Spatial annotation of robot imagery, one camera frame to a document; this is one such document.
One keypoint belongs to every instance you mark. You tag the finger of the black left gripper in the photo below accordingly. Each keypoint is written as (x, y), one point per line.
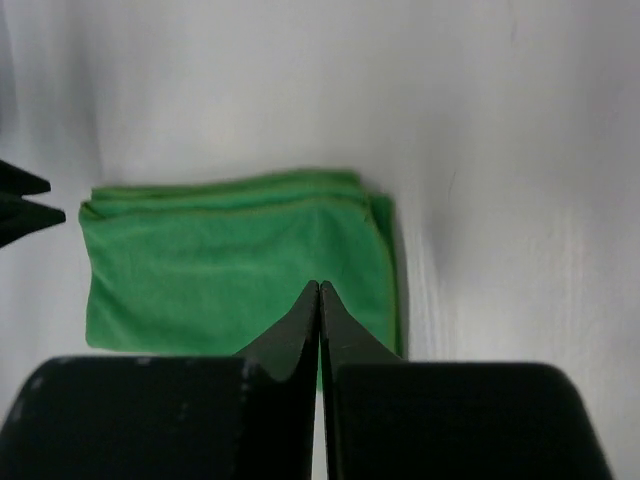
(16, 181)
(20, 217)

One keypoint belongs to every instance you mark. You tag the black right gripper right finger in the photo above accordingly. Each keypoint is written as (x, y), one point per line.
(390, 418)

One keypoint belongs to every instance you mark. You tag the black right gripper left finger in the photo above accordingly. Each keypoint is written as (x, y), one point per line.
(245, 416)

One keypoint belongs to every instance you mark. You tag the green towel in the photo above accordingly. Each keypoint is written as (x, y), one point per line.
(205, 269)

